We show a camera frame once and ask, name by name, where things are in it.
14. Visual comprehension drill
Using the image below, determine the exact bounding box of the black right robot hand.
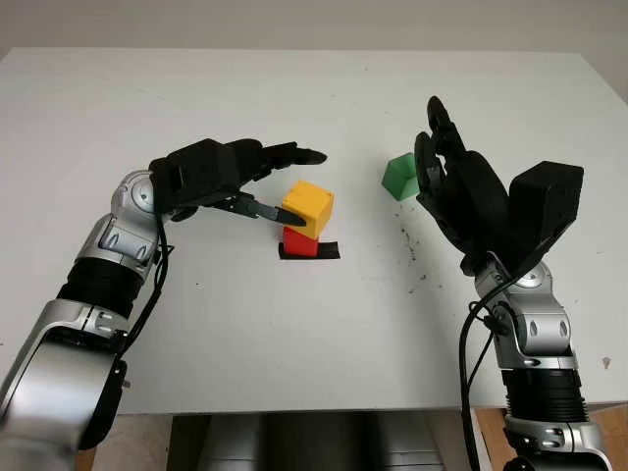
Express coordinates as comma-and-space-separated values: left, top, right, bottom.
414, 95, 512, 276

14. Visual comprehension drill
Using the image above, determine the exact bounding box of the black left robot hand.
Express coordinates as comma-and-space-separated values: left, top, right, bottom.
166, 138, 329, 230

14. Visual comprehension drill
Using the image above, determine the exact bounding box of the yellow wooden block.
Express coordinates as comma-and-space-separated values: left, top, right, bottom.
282, 180, 336, 237

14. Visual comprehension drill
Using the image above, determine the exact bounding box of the green wooden block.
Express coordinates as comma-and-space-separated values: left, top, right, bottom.
381, 152, 421, 201

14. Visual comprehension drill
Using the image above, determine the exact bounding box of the red wooden block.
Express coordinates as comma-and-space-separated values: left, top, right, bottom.
283, 226, 320, 257

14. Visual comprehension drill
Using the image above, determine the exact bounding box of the black tape strip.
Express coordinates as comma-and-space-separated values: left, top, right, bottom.
278, 240, 340, 261

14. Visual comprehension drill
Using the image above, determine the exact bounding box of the dark grey robot torso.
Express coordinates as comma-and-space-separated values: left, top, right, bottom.
166, 414, 465, 471

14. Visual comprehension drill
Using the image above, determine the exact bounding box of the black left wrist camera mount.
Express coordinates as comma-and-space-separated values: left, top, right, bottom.
149, 138, 241, 212

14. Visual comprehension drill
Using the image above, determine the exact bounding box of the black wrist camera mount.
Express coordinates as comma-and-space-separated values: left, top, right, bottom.
149, 138, 241, 212
507, 160, 585, 271

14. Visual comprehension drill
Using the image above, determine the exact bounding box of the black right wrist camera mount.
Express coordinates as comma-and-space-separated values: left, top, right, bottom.
507, 160, 585, 271

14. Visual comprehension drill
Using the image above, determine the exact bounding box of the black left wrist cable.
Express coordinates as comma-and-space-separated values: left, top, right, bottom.
117, 210, 176, 359

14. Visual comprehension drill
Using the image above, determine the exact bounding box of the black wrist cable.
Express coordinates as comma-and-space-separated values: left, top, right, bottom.
117, 210, 176, 359
458, 244, 549, 471

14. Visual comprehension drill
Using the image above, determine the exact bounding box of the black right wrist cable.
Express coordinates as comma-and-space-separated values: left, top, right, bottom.
458, 244, 549, 471

